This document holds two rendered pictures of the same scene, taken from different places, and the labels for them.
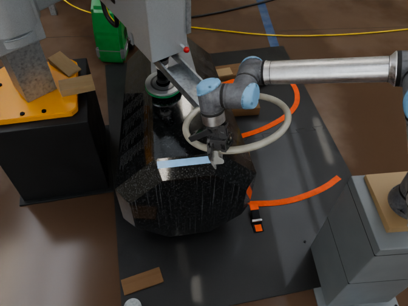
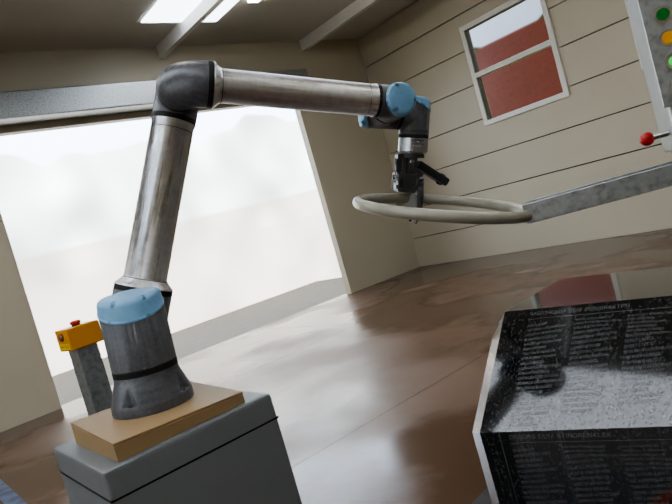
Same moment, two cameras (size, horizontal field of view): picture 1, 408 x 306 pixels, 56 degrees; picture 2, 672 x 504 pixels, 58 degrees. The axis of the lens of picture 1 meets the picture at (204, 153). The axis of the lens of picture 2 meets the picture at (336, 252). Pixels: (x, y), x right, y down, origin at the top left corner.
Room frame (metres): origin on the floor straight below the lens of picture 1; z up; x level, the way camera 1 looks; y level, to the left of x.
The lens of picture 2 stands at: (2.42, -1.27, 1.20)
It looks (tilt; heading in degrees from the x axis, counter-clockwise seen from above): 3 degrees down; 148
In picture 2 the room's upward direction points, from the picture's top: 16 degrees counter-clockwise
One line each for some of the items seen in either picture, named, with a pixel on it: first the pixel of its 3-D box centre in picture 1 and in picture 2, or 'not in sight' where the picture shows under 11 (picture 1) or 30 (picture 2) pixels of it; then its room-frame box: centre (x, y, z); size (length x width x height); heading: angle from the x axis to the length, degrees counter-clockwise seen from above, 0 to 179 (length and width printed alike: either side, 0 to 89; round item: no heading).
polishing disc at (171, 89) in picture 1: (163, 82); not in sight; (1.70, 0.26, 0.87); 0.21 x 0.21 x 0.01
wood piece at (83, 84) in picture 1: (76, 85); not in sight; (1.73, 0.79, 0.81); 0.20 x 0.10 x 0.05; 111
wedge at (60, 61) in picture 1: (64, 64); not in sight; (1.92, 0.92, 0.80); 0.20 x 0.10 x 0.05; 52
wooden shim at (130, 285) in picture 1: (142, 280); not in sight; (0.82, 0.35, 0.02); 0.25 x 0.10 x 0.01; 112
